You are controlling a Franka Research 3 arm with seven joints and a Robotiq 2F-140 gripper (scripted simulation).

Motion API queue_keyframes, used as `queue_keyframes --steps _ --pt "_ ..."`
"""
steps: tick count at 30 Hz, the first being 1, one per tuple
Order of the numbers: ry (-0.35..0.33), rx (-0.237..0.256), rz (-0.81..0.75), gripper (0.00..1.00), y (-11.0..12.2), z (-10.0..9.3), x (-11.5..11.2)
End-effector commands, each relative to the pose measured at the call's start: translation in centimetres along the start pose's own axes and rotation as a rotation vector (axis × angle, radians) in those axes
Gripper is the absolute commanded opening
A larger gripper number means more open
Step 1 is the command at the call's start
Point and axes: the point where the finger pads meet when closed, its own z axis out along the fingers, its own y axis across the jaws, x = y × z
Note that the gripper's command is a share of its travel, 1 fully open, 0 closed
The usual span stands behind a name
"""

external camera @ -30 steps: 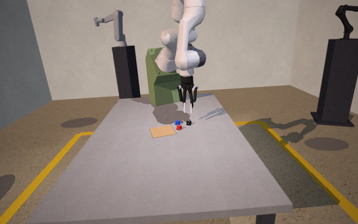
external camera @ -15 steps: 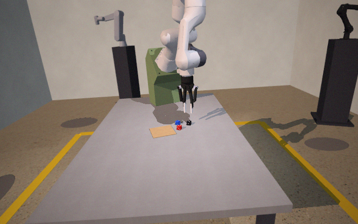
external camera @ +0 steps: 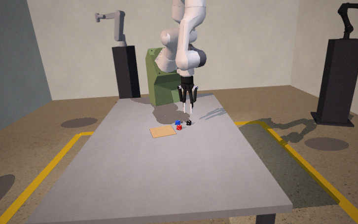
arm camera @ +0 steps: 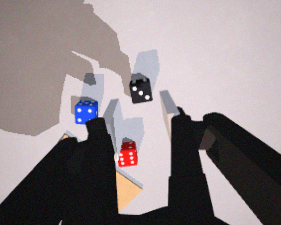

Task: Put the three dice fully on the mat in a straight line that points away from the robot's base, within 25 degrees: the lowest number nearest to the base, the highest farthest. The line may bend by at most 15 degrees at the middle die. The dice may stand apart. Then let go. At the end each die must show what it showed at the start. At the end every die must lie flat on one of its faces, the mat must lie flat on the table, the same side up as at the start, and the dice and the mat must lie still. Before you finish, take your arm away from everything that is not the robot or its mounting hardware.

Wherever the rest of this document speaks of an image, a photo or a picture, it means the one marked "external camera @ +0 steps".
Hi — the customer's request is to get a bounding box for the tan flat mat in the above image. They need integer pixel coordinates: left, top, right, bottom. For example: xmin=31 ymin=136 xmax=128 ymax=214
xmin=150 ymin=125 xmax=176 ymax=138

